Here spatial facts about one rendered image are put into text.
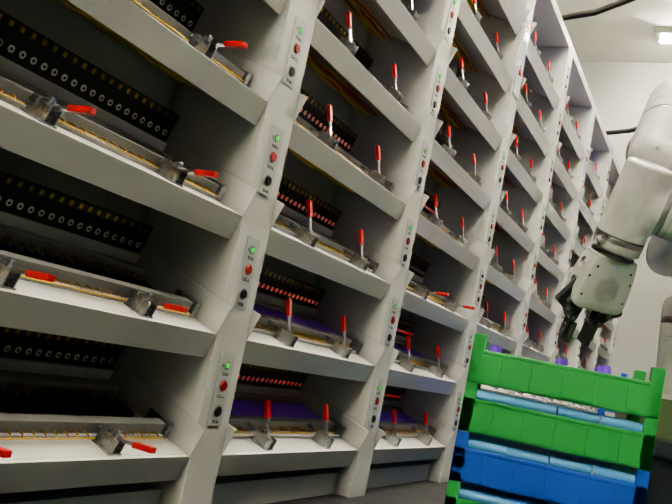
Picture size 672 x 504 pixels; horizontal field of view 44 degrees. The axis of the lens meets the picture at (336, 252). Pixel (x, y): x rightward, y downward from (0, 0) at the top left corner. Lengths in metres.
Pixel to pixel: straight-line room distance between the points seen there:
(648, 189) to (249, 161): 0.66
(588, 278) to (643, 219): 0.13
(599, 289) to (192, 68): 0.76
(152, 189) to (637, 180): 0.77
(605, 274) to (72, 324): 0.86
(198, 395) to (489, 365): 0.48
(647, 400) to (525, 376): 0.19
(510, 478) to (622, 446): 0.18
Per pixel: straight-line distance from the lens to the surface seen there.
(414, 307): 2.22
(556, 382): 1.39
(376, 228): 2.06
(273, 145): 1.46
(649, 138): 1.59
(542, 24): 3.46
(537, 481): 1.40
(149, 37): 1.21
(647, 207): 1.45
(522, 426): 1.39
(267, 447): 1.63
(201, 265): 1.43
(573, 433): 1.39
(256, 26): 1.52
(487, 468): 1.39
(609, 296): 1.50
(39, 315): 1.09
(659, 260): 2.17
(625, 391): 1.40
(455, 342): 2.68
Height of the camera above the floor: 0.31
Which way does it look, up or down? 7 degrees up
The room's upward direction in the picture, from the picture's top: 12 degrees clockwise
